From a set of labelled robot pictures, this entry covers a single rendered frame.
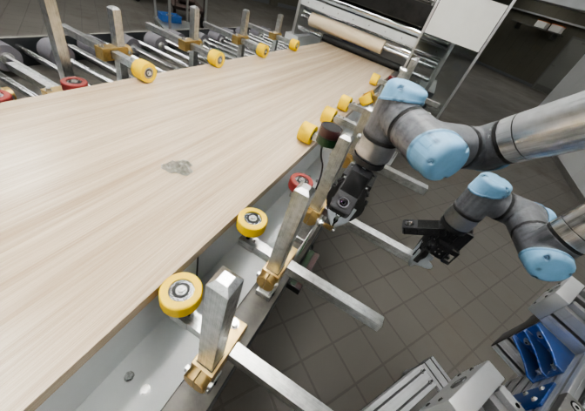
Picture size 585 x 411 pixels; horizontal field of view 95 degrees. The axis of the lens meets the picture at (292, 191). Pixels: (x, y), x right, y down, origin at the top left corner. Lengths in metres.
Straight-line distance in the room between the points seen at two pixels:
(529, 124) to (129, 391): 0.92
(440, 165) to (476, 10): 2.53
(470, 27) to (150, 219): 2.74
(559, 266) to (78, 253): 0.92
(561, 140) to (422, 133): 0.17
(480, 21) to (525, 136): 2.45
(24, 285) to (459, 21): 2.95
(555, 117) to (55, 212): 0.90
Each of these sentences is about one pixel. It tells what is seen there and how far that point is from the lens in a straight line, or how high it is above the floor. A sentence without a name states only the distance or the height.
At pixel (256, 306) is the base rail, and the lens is 0.82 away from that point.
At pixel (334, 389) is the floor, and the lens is 1.59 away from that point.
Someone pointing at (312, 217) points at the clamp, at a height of 0.86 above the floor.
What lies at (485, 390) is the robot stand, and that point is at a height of 0.99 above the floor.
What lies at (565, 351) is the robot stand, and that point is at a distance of 1.02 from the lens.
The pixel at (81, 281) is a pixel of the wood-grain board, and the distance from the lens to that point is 0.65.
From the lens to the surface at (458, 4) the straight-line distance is 2.93.
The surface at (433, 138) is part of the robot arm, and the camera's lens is 0.45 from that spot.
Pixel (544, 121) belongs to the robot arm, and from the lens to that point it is 0.51.
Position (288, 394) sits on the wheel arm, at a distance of 0.65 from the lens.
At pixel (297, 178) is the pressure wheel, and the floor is 0.90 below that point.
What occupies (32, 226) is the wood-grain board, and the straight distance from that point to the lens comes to 0.76.
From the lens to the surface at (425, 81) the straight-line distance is 2.98.
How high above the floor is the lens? 1.43
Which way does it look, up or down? 39 degrees down
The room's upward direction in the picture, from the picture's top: 19 degrees clockwise
